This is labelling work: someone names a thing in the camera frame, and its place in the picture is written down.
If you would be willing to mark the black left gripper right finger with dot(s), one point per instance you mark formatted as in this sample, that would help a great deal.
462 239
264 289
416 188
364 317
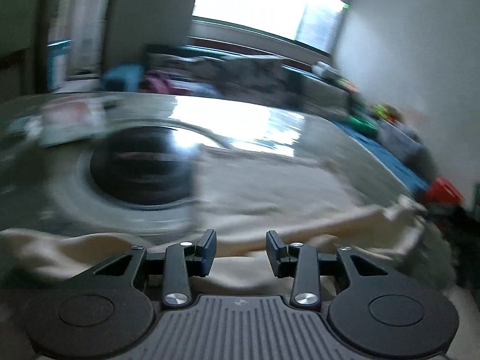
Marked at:
377 310

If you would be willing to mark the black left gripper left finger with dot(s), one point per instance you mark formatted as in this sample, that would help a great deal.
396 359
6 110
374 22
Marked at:
104 311

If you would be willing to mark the cream fleece garment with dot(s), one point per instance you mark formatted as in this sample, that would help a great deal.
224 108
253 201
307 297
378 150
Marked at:
243 195

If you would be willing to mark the red plastic stool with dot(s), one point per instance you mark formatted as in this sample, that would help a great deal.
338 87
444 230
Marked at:
442 191

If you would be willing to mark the black round induction cooktop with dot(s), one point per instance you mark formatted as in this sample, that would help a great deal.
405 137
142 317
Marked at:
144 166

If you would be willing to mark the green bowl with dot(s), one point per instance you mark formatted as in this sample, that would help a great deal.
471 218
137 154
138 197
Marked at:
362 125

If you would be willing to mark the white tissue pack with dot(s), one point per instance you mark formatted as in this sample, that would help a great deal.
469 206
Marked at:
66 121

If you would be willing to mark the colourful plush toys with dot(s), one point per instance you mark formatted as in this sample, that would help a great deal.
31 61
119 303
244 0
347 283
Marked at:
387 113

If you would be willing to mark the grey plain pillow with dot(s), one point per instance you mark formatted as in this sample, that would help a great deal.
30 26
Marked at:
324 100

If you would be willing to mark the pink cloth on sofa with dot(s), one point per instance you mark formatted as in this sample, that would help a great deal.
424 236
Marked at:
156 82

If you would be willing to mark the panda plush toy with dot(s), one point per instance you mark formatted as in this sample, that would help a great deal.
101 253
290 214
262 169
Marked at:
324 71

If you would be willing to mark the blue sofa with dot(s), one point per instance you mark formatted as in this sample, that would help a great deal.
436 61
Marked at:
125 77

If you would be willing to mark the butterfly pillow left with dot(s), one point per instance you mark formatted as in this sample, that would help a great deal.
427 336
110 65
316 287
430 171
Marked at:
174 67

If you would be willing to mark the butterfly pillow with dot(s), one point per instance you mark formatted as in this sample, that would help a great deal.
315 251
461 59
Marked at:
174 67
263 73

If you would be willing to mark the butterfly pillow right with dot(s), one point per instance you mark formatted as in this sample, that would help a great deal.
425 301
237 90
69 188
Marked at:
263 73

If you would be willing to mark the blue cabinet in doorway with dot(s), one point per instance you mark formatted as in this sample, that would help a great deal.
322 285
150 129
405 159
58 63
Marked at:
57 63

